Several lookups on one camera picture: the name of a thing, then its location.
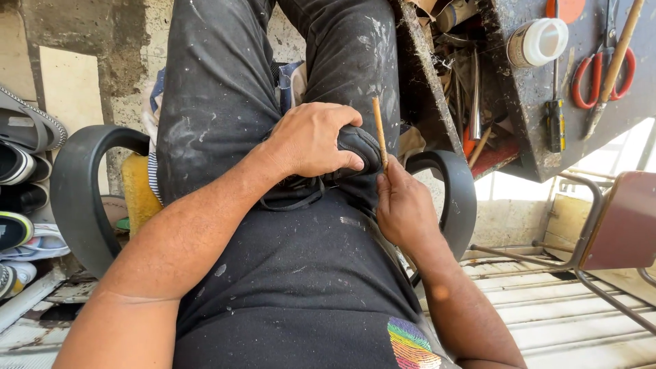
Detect black yellow screwdriver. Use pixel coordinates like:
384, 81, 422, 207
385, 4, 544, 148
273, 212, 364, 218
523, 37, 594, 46
544, 55, 567, 154

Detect beige cloth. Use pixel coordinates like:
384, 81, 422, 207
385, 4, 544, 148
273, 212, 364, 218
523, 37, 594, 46
396, 124, 427, 167

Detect row of assorted shoes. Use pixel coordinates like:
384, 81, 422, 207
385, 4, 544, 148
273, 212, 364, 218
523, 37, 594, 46
0, 84, 71, 301

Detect dark worn workbench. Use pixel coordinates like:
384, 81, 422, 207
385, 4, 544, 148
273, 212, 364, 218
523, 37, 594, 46
479, 0, 656, 183

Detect person's black trousers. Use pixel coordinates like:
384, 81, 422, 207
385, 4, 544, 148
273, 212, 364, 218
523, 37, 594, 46
156, 0, 401, 207

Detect thin wooden stick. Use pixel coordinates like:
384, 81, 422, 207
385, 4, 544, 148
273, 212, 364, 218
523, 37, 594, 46
371, 96, 390, 175

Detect open drawer of tools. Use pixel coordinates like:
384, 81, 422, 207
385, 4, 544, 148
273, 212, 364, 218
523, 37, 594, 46
392, 0, 522, 181

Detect orange round disc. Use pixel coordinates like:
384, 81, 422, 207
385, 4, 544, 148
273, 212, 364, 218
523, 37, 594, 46
545, 0, 586, 25

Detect person's left hand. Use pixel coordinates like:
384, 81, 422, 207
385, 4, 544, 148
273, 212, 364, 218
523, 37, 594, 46
265, 102, 366, 179

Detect maroon metal-frame chair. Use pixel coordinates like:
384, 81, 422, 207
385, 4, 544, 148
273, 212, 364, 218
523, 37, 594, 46
469, 170, 656, 336

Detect yellow foam cushion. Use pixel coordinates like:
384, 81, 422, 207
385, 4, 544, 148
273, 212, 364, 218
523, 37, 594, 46
121, 152, 165, 237

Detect person's black shirt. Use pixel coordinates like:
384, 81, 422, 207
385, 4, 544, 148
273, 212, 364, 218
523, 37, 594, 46
172, 187, 462, 369

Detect red-handled scissors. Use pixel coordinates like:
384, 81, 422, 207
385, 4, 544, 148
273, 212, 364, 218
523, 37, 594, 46
571, 0, 637, 110

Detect wooden-handled brush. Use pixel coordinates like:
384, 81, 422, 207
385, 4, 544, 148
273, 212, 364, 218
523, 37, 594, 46
581, 0, 646, 142

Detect black leather shoe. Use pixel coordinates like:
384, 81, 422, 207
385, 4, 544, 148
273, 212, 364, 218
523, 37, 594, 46
259, 124, 383, 212

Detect white plastic jar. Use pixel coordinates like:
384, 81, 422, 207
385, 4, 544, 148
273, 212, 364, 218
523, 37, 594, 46
506, 17, 570, 69

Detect brown sandal with green sole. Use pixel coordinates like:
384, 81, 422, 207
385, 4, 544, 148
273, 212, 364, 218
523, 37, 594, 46
99, 194, 131, 232

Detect person's right hand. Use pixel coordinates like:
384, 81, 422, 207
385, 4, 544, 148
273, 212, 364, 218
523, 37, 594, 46
375, 156, 440, 253

